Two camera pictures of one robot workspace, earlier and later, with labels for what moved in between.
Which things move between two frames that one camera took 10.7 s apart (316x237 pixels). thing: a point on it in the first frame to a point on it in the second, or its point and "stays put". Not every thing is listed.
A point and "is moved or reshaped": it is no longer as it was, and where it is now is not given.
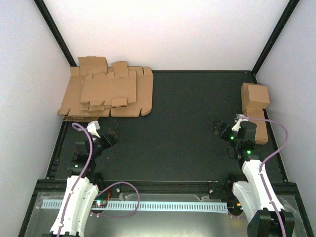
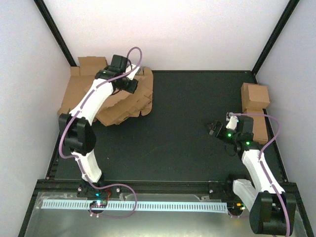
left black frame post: (50, 22) stays put
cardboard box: (254, 96) stays put
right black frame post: (275, 35) stays put
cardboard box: (261, 137) stays put
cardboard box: (103, 89) is moved or reshaped
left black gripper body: (108, 143) to (127, 88)
